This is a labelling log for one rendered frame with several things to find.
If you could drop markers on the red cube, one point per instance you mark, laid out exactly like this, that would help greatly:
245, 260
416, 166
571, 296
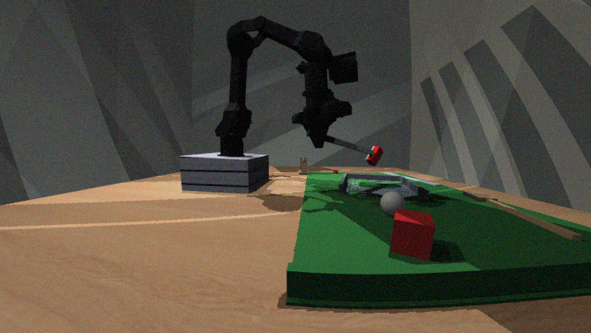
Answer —
412, 234

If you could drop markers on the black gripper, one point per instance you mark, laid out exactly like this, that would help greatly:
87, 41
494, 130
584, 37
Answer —
319, 112

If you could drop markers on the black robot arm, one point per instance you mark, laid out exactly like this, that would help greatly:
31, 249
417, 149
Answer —
310, 45

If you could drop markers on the white ball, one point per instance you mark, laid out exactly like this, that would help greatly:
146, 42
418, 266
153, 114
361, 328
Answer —
391, 201

